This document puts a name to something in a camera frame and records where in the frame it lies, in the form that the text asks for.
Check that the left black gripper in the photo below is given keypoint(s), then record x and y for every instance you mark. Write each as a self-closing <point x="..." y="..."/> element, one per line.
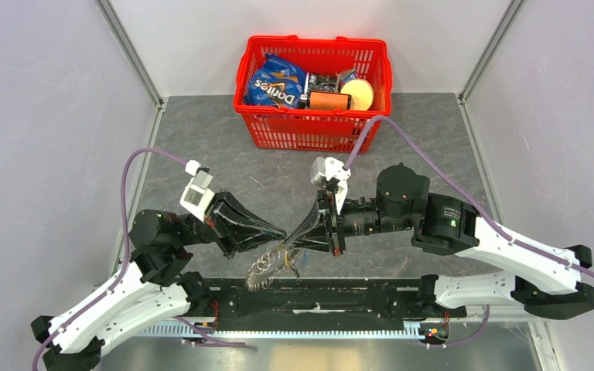
<point x="226" y="212"/>

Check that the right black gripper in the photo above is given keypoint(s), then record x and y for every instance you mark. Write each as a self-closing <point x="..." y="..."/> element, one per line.
<point x="320" y="239"/>

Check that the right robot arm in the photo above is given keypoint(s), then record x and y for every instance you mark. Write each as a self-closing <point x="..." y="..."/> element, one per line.
<point x="535" y="275"/>

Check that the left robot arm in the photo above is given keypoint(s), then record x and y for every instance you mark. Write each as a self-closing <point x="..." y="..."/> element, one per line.
<point x="151" y="285"/>

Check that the orange can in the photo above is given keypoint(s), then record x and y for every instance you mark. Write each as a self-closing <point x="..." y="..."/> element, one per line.
<point x="328" y="101"/>

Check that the red plastic shopping basket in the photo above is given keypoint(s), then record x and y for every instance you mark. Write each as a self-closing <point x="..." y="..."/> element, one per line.
<point x="305" y="129"/>

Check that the round yellow lid container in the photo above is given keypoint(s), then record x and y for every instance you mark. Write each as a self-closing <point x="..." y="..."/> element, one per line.
<point x="361" y="94"/>

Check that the blue Doritos chip bag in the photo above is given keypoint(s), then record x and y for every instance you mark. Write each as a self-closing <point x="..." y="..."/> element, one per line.
<point x="277" y="83"/>

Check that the dark printed snack packet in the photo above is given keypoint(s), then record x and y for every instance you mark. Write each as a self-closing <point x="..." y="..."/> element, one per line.
<point x="320" y="82"/>

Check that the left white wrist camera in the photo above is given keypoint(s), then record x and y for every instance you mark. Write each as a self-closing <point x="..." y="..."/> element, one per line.
<point x="197" y="196"/>

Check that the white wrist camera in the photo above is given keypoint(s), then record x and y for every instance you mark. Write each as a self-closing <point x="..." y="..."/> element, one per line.
<point x="197" y="196"/>
<point x="332" y="175"/>

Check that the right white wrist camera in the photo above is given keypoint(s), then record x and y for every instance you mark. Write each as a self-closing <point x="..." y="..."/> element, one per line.
<point x="332" y="175"/>

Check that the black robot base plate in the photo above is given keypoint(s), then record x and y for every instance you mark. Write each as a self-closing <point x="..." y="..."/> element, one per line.
<point x="319" y="304"/>

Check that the slotted metal cable duct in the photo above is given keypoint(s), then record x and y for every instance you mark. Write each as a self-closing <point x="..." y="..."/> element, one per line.
<point x="419" y="331"/>

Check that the left aluminium frame post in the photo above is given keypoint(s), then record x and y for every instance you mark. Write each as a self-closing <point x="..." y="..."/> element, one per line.
<point x="123" y="39"/>

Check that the aluminium frame post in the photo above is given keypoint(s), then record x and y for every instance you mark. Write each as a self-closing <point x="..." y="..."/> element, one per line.
<point x="123" y="39"/>
<point x="503" y="26"/>

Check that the right aluminium frame post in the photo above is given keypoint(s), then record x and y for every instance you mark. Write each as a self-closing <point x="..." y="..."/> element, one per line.
<point x="503" y="26"/>

